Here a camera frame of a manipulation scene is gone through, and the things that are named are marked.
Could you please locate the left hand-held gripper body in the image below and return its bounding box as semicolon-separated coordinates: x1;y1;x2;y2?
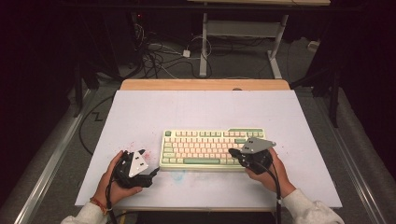
112;149;155;189

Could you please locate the left hand-held gripper black cable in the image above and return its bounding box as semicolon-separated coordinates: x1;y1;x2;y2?
105;176;120;224

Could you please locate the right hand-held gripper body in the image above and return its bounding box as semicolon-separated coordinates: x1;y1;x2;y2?
238;137;277;175

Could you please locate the tangle of floor cables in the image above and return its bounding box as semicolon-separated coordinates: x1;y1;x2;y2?
130;22;216;80

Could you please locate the red bead bracelet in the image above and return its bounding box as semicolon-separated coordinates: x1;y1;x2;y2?
89;197;108;216

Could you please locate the cream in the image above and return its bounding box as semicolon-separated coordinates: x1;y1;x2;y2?
159;127;269;173

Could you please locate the person's right hand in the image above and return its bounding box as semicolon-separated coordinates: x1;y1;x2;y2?
246;147;297;198

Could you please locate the right hand-held gripper black cable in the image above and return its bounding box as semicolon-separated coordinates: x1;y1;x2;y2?
258;160;283;224

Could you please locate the white desk frame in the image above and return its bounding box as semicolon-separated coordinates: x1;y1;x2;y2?
186;0;331;79

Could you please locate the hand-held gripper black cable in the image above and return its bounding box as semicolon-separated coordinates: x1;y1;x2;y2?
258;160;283;224
105;176;120;224

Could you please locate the person's left hand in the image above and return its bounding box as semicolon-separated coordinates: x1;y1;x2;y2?
92;150;144;207

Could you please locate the wooden table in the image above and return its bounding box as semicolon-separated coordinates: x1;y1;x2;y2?
106;78;309;214

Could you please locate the black floor cable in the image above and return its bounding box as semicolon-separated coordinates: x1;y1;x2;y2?
78;94;115;157

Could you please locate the metal floor rail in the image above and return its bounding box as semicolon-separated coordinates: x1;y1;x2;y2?
314;96;387;224
13;88;94;224

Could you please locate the white board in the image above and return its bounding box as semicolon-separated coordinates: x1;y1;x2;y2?
75;90;343;209

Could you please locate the black metal stand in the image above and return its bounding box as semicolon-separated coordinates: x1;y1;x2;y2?
292;62;342;129
73;62;101;119

